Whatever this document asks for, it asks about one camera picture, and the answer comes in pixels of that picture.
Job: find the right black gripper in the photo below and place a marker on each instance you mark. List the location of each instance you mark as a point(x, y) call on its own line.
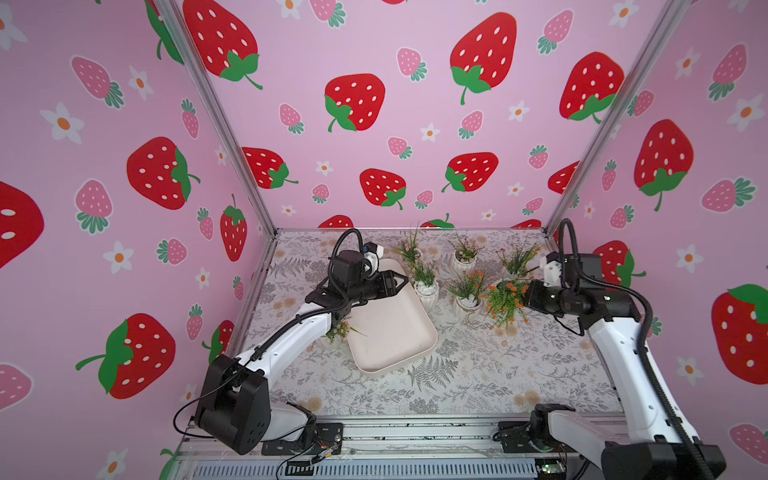
point(533, 297)

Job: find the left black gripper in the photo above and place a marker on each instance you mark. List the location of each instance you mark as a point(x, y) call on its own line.
point(384, 282)

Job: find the white pot green plant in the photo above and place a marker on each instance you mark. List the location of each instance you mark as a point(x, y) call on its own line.
point(426, 284)

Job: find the pink flower plant pot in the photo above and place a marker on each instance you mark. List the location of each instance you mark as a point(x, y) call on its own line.
point(340, 332)

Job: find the orange pink flower potted plant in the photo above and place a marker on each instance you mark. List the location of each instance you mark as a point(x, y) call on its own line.
point(468, 290)

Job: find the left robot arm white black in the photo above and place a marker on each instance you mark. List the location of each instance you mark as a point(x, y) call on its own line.
point(235, 408)

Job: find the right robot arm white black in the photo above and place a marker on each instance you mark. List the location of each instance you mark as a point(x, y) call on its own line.
point(659, 443)

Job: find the back left pink potted plant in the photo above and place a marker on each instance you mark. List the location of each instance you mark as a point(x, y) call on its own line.
point(408, 249)

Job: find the white rectangular storage tray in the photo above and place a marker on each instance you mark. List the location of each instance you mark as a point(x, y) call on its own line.
point(390, 333)

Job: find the back right grass potted plant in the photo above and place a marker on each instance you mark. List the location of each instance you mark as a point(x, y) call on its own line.
point(515, 260)

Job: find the back centre potted plant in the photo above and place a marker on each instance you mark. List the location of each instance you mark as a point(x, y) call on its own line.
point(465, 254)

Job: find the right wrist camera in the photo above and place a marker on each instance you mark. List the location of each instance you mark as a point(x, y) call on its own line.
point(566, 272)

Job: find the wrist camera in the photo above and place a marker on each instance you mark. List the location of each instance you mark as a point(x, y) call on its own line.
point(566, 272)
point(349, 266)

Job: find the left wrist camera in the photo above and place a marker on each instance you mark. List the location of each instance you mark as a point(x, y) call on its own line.
point(349, 266)

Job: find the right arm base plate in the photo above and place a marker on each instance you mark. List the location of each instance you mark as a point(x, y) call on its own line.
point(516, 437)

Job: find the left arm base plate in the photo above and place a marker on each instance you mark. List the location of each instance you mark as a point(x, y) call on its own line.
point(319, 439)

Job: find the aluminium front rail frame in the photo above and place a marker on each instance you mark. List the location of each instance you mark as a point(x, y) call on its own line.
point(388, 447)

